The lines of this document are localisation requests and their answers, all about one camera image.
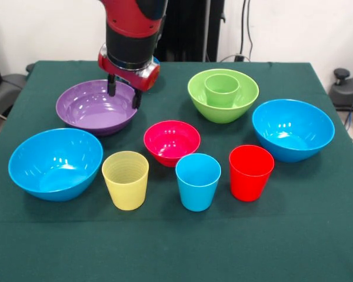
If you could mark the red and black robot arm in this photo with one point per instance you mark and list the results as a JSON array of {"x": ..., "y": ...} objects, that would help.
[{"x": 129, "y": 35}]

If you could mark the purple bowl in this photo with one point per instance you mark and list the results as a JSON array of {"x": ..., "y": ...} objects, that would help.
[{"x": 88, "y": 114}]

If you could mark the green bowl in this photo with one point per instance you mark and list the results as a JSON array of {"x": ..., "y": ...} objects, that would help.
[{"x": 223, "y": 114}]

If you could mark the light blue cup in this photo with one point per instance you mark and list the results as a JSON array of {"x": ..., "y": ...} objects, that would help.
[{"x": 197, "y": 191}]

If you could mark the pink bowl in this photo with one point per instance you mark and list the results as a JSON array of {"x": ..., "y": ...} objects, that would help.
[{"x": 170, "y": 141}]

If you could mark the yellow cup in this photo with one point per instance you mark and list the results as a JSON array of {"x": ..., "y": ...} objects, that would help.
[{"x": 126, "y": 188}]

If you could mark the large light blue bowl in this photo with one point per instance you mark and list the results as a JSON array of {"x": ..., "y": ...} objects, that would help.
[
  {"x": 292, "y": 132},
  {"x": 56, "y": 164}
]

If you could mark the dark green tablecloth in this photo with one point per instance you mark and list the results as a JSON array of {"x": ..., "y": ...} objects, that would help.
[{"x": 176, "y": 243}]

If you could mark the red cup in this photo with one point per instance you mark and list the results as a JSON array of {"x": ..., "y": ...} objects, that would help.
[{"x": 248, "y": 179}]

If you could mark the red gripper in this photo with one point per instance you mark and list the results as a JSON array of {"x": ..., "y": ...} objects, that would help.
[{"x": 129, "y": 76}]

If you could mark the grey pedestal foot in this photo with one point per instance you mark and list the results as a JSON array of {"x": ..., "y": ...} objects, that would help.
[
  {"x": 347, "y": 91},
  {"x": 6, "y": 91}
]

